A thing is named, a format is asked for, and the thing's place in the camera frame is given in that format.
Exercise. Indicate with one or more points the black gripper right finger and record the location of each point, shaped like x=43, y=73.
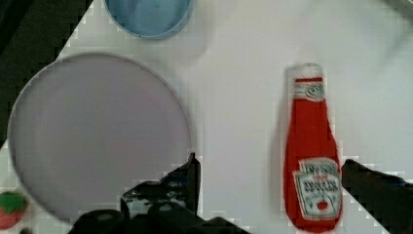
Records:
x=387, y=198

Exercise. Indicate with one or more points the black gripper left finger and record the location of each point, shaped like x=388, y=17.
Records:
x=181, y=186

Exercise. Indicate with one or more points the red ketchup bottle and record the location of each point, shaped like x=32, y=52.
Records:
x=312, y=188

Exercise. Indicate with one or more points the lilac round plate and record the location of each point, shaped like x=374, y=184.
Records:
x=88, y=127

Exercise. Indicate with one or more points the red toy tomato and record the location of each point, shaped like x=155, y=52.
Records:
x=12, y=208

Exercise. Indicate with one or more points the blue bowl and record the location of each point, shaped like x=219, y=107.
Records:
x=150, y=19

